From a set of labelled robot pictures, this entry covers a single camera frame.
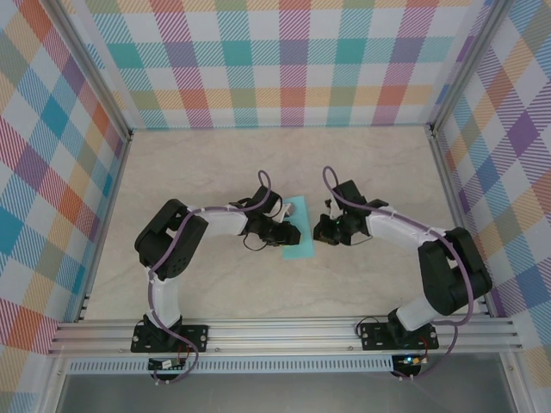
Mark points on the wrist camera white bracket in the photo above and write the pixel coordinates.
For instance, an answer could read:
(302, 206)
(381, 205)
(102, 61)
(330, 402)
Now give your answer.
(286, 211)
(332, 211)

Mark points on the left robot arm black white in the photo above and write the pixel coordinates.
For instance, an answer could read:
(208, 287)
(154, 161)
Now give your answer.
(172, 249)

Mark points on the small right circuit board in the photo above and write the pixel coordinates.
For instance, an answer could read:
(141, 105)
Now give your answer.
(411, 360)

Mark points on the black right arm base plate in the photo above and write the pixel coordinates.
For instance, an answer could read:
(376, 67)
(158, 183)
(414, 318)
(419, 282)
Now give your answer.
(374, 337)

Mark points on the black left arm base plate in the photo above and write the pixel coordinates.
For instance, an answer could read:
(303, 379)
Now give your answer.
(193, 337)

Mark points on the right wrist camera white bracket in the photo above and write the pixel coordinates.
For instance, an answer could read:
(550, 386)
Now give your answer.
(332, 211)

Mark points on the light blue paper sheet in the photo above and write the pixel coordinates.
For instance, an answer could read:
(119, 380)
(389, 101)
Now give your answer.
(306, 232)

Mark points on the small left circuit board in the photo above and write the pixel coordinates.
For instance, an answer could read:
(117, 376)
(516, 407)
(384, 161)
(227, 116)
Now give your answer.
(165, 365)

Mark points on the small circuit board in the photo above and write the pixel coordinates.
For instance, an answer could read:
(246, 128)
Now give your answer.
(411, 360)
(165, 365)

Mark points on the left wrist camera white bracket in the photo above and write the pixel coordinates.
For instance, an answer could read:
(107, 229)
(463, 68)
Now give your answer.
(286, 211)

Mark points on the aluminium frame post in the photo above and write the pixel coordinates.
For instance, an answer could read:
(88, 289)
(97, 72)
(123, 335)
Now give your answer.
(94, 69)
(467, 64)

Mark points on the aluminium mounting rail beam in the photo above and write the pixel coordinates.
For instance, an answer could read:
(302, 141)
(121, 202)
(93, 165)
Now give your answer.
(280, 335)

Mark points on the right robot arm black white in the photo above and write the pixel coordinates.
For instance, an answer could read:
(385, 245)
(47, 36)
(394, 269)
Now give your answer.
(456, 275)

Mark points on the aluminium table edge rail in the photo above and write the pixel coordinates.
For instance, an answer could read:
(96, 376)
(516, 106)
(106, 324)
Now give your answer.
(446, 172)
(104, 228)

